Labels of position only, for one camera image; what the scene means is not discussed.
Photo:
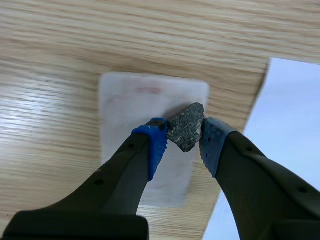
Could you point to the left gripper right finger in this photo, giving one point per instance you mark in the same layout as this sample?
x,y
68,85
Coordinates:
x,y
250,180

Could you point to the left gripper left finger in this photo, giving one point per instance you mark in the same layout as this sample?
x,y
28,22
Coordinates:
x,y
120,175

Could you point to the small dark stone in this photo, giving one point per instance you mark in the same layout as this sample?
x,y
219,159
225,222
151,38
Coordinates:
x,y
186,127

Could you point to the small white tile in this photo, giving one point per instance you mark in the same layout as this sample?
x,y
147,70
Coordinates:
x,y
130,110

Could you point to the white sheet of paper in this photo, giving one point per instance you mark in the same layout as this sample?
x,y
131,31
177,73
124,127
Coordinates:
x,y
287,105

